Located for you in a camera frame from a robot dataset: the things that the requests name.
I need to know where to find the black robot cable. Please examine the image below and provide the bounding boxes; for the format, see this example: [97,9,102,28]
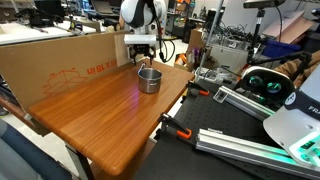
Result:
[151,0,177,64]

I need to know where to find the orange black bar clamp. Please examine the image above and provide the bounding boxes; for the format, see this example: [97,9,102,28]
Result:
[184,80,211,101]
[157,112,194,141]

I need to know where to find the black camera on stand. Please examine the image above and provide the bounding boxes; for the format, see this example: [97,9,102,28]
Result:
[243,0,287,10]

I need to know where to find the white VR headset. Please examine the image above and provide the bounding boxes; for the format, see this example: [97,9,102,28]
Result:
[239,65,296,105]

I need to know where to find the black camera stand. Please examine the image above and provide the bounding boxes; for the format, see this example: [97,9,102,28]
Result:
[245,8,313,83]

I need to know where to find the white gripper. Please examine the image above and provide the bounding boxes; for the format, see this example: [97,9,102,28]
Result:
[123,33,158,66]

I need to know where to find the brown cloth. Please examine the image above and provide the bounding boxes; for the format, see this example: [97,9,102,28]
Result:
[273,58,320,89]

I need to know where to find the black perforated breadboard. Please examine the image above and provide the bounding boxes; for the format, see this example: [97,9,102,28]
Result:
[133,89,320,180]

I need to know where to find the blue plastic bin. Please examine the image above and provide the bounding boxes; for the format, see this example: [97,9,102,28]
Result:
[261,39,303,58]

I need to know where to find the large brown cardboard box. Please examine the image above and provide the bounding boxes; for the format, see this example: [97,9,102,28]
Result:
[0,30,132,113]

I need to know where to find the grey metal table leg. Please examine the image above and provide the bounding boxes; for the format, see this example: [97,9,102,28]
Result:
[64,143,96,180]

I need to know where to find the white Franka robot base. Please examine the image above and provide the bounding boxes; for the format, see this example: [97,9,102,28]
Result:
[262,63,320,169]

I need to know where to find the flat cardboard sheets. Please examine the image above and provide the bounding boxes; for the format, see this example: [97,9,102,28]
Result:
[262,9,315,45]

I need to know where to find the aluminium extrusion rail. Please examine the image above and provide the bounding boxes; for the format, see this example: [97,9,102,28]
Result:
[194,128,320,179]
[213,84,281,122]

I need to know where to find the small stainless steel pot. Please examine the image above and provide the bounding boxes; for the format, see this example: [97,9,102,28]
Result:
[137,67,163,95]

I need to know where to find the blue grey office chair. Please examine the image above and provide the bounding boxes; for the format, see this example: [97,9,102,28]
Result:
[0,118,73,180]

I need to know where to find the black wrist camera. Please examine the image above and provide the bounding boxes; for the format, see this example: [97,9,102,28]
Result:
[129,45,156,57]

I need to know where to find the silver metal pole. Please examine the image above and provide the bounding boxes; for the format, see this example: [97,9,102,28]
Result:
[199,0,225,78]

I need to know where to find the white workbench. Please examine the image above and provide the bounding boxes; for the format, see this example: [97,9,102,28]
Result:
[0,20,98,47]

